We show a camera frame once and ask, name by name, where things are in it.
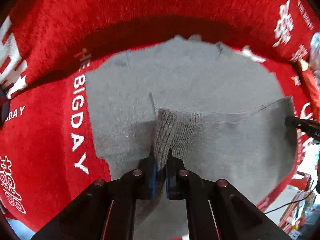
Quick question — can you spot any box of colourful packets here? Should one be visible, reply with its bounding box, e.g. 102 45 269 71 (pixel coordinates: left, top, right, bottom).
281 191 317 233

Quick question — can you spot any white plastic bag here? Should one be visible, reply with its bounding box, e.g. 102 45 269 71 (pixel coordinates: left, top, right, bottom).
309 32 320 80

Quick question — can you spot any red navy plaid cloth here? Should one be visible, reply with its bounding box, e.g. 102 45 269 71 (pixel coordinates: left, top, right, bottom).
0 90 10 128

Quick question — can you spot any red printed blanket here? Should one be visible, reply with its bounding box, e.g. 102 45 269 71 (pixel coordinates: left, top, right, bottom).
0 0 320 240

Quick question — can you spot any black cable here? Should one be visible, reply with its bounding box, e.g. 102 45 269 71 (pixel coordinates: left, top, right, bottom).
265 190 313 214

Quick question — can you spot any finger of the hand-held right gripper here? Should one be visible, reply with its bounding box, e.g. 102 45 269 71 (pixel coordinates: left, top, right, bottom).
285 116 320 143

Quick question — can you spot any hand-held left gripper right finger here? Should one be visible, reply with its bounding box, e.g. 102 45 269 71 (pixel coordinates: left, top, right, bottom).
164 147 292 240

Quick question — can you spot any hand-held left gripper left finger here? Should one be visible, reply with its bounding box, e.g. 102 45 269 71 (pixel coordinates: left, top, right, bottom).
30 145 160 240

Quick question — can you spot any red plastic stool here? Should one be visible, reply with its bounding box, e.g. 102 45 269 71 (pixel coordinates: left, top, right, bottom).
290 171 312 190

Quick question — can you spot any red pillow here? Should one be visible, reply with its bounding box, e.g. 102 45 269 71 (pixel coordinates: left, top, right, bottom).
297 59 320 110

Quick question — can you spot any grey knit sweater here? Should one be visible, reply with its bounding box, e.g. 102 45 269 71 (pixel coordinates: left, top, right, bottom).
86 35 298 240

